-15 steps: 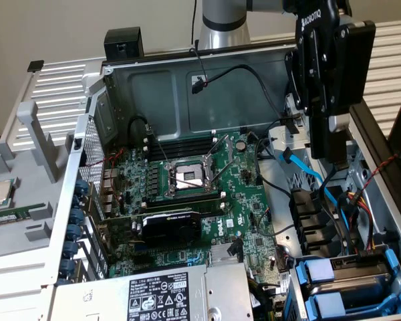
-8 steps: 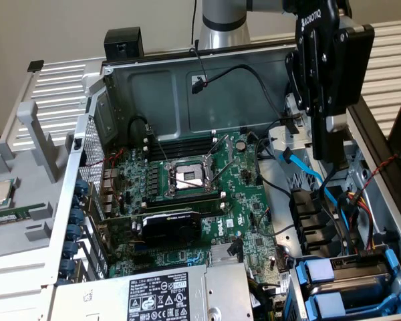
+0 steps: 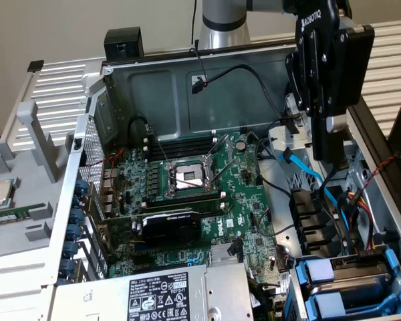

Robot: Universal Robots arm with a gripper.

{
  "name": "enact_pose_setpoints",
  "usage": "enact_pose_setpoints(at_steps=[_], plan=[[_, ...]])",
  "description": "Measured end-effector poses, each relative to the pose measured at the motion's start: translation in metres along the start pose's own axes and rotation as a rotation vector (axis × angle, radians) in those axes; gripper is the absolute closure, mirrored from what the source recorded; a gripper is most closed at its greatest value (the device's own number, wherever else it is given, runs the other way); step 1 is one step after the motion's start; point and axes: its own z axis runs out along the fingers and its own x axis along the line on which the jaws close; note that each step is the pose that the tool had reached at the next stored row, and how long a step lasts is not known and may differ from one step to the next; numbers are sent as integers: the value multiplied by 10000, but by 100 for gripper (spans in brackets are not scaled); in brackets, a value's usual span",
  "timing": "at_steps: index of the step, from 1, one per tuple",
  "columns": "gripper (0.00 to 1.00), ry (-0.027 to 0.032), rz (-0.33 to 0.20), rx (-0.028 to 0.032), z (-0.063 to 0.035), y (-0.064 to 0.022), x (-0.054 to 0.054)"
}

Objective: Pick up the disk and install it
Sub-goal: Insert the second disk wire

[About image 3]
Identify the thin metal locking lever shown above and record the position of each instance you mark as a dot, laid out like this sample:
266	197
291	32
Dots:
159	147
187	181

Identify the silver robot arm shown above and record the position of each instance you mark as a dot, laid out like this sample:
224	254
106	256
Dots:
220	33

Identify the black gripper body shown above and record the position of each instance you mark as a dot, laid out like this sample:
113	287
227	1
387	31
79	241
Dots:
317	16

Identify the silver power supply unit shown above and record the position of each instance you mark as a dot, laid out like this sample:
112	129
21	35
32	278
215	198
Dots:
220	294

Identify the black box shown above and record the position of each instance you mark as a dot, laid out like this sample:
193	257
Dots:
123	38

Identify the grey parts rack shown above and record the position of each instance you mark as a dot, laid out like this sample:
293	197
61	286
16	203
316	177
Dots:
36	187

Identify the CPU socket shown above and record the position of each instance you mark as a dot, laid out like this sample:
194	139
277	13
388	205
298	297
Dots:
183	172

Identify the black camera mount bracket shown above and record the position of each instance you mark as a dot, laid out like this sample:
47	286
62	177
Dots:
354	67

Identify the empty blue disk carrier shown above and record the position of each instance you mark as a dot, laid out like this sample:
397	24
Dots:
324	304

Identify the metal disk bay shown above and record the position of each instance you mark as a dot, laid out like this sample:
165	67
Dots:
298	297

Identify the metal CPU socket cover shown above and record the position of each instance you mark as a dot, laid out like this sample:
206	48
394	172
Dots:
220	150

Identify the round coin battery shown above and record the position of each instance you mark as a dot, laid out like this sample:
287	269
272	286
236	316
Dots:
241	145

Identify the hard disk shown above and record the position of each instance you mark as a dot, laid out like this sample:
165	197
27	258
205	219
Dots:
315	271

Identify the black graphics card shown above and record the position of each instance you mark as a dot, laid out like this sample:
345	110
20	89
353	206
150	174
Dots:
173	230

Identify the black RAM slot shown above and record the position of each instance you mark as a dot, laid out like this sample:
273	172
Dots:
208	210
183	142
183	150
187	196

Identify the open PC case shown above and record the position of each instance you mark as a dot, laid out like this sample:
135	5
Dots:
153	100

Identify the green RAM stick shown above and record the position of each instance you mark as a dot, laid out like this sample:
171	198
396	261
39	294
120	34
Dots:
13	214

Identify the blue slot retention clip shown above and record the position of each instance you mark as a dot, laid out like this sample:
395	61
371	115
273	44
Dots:
68	267
82	186
74	232
78	201
77	216
71	249

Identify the green motherboard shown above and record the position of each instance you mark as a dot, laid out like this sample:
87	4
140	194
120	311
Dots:
235	200

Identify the dark angled stand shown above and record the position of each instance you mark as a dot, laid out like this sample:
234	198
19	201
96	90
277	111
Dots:
396	133

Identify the silver chipset heat sink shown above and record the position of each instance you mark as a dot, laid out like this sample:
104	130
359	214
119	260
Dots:
219	254

